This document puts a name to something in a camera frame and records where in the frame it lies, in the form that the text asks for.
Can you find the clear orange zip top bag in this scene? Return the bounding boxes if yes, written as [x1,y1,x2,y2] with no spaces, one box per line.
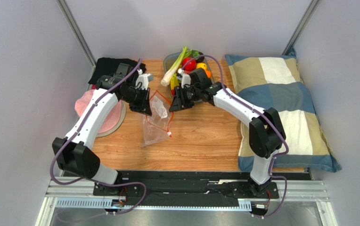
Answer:
[141,90,174,147]

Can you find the yellow lemon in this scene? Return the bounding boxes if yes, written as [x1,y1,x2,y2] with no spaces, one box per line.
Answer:
[196,63,208,70]

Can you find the plaid pillow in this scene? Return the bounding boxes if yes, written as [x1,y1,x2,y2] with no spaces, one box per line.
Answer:
[225,52,342,172]

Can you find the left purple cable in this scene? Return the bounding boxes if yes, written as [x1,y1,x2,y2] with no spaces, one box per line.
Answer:
[49,58,147,215]

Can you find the red apple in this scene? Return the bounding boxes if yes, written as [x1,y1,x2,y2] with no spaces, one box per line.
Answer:
[182,57,197,72]

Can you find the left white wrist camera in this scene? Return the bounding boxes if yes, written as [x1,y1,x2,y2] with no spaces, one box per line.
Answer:
[135,69,154,90]

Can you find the pink hat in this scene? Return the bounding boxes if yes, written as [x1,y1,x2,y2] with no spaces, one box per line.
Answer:
[74,89,126,137]

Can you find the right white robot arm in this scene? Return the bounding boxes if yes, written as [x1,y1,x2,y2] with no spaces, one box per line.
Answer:
[169,69,286,197]

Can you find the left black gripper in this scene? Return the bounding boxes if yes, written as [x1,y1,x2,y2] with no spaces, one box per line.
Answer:
[121,87,152,116]

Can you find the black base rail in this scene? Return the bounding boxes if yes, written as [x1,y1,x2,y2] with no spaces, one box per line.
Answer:
[92,169,312,211]

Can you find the orange fruit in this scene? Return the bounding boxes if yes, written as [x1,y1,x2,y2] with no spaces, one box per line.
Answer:
[205,70,212,79]

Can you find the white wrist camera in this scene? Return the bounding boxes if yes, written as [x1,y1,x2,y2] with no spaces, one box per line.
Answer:
[135,69,154,90]
[176,68,191,88]

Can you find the green white leek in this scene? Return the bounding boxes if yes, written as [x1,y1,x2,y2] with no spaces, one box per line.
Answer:
[160,46,188,87]

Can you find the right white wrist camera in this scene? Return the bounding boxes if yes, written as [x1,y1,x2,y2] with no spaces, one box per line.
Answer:
[176,68,191,88]

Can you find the black folded cloth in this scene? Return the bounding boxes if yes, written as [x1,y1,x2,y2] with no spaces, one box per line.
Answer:
[88,57,138,85]

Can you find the yellow bananas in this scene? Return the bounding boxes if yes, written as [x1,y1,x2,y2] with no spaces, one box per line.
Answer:
[170,73,179,90]

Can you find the grey food tray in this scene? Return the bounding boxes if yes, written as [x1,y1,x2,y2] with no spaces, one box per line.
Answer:
[163,50,214,97]

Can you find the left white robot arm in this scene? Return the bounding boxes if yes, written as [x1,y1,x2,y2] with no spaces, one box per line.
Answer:
[49,59,153,187]

